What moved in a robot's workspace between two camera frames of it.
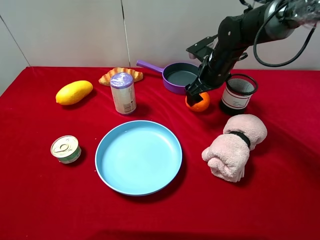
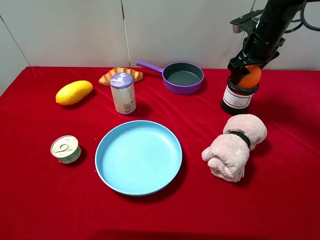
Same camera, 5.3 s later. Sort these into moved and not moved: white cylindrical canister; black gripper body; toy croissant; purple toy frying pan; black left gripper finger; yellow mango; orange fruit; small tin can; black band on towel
Moved: black gripper body; black left gripper finger; orange fruit
Not moved: yellow mango; purple toy frying pan; black band on towel; white cylindrical canister; toy croissant; small tin can
